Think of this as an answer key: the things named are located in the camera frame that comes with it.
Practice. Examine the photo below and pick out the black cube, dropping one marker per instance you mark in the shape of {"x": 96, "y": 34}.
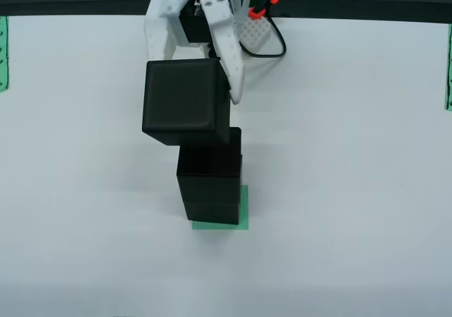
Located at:
{"x": 212, "y": 214}
{"x": 180, "y": 98}
{"x": 208, "y": 188}

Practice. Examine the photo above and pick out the black orange clamp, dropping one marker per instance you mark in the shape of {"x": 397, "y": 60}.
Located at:
{"x": 263, "y": 4}

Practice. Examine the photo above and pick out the green striped strip marker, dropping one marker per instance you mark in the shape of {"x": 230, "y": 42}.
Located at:
{"x": 448, "y": 66}
{"x": 3, "y": 48}

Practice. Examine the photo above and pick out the green striped square marker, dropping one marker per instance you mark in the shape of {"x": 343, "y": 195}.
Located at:
{"x": 245, "y": 211}

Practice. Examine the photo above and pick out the wrist camera on white bracket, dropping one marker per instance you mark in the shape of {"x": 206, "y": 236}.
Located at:
{"x": 213, "y": 51}

